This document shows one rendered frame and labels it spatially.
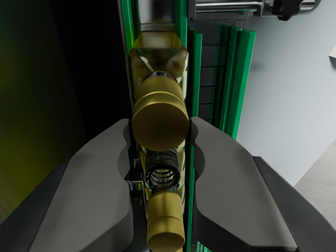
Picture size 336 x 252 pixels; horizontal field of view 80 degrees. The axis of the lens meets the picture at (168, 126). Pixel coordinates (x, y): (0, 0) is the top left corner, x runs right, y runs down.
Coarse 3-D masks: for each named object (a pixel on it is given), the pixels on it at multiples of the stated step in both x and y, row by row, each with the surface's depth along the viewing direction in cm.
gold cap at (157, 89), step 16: (144, 80) 14; (160, 80) 14; (144, 96) 12; (160, 96) 11; (176, 96) 12; (144, 112) 11; (160, 112) 11; (176, 112) 11; (144, 128) 11; (160, 128) 11; (176, 128) 12; (144, 144) 12; (160, 144) 12; (176, 144) 12
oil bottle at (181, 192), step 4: (184, 184) 28; (144, 188) 27; (180, 188) 27; (184, 188) 27; (144, 192) 27; (148, 192) 27; (180, 192) 26; (184, 192) 27; (148, 196) 26; (180, 196) 26; (184, 196) 27; (184, 200) 27; (184, 204) 28; (184, 208) 29
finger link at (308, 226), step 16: (256, 160) 8; (272, 176) 8; (272, 192) 7; (288, 192) 7; (288, 208) 6; (304, 208) 6; (288, 224) 6; (304, 224) 6; (320, 224) 6; (304, 240) 6; (320, 240) 6
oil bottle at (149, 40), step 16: (144, 32) 28; (160, 32) 28; (144, 48) 18; (160, 48) 18; (176, 48) 18; (128, 64) 18; (144, 64) 17; (160, 64) 17; (176, 64) 17; (176, 80) 17
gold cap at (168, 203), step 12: (156, 192) 20; (168, 192) 20; (156, 204) 19; (168, 204) 19; (180, 204) 20; (156, 216) 18; (168, 216) 18; (180, 216) 19; (156, 228) 17; (168, 228) 17; (180, 228) 18; (156, 240) 17; (168, 240) 17; (180, 240) 17
